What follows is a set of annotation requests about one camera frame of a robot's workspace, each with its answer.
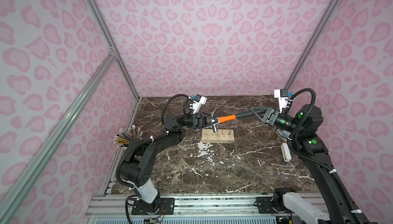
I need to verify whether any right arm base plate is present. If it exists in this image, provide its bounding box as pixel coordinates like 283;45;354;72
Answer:
253;196;291;214

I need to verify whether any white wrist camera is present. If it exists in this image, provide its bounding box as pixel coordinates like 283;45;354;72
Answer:
274;89;293;112
190;94;207;114

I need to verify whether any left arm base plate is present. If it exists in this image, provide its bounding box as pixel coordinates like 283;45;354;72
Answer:
132;197;175;215

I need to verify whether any light wooden block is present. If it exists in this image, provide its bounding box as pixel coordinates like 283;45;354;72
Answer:
201;129;235;144

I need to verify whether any small white cylinder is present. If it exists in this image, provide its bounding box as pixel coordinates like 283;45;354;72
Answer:
280;143;292;162

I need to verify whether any orange black claw hammer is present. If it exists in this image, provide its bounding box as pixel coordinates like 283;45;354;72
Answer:
212;109;267;133

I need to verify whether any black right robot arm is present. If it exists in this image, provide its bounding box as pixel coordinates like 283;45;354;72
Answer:
250;88;369;224

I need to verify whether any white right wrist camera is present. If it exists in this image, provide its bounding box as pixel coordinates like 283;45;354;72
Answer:
274;89;293;112

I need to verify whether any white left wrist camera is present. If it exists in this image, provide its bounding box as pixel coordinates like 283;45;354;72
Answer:
190;94;207;114

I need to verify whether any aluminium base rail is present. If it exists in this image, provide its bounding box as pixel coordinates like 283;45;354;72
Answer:
83;193;303;224

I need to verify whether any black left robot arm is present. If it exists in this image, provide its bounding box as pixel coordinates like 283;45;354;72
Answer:
115;94;220;207

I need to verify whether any pink cup of pencils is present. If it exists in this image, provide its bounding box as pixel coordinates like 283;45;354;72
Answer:
113;125;142;147

